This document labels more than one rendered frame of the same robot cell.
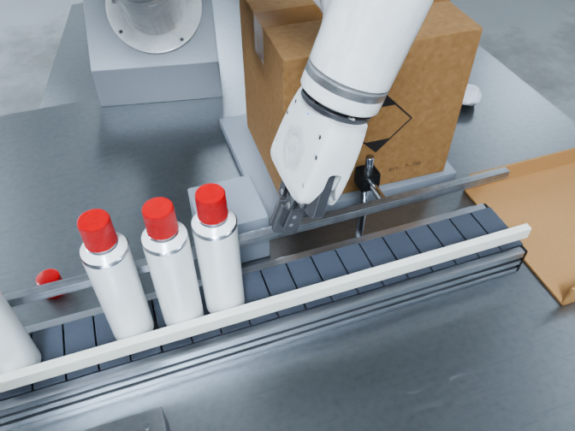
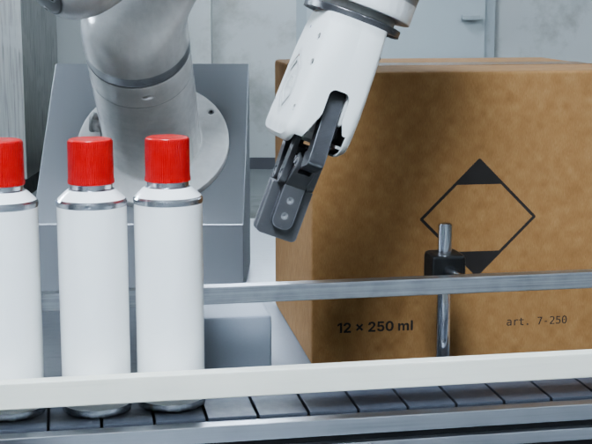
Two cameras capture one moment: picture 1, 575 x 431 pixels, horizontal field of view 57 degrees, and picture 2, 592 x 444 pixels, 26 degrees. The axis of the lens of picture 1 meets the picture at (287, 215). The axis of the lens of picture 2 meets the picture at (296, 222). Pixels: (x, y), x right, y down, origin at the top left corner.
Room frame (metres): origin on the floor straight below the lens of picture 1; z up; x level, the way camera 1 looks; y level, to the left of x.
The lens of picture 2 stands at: (-0.51, -0.16, 1.19)
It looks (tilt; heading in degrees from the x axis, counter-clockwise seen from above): 10 degrees down; 9
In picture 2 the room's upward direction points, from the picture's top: straight up
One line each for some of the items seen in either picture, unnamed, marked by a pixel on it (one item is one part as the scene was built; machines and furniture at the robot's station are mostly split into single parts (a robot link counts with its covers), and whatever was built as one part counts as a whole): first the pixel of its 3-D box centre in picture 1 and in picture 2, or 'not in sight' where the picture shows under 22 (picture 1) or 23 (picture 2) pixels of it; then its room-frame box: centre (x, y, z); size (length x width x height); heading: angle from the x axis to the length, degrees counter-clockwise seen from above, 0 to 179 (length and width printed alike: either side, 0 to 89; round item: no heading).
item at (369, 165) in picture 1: (370, 208); (452, 322); (0.56, -0.12, 0.91); 0.07 x 0.03 x 0.17; 19
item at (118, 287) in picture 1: (115, 280); (5, 277); (0.37, 0.20, 0.98); 0.05 x 0.05 x 0.20
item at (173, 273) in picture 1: (172, 268); (93, 275); (0.39, 0.13, 0.98); 0.05 x 0.05 x 0.20
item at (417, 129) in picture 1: (346, 85); (437, 197); (0.78, -0.10, 0.99); 0.30 x 0.24 x 0.27; 108
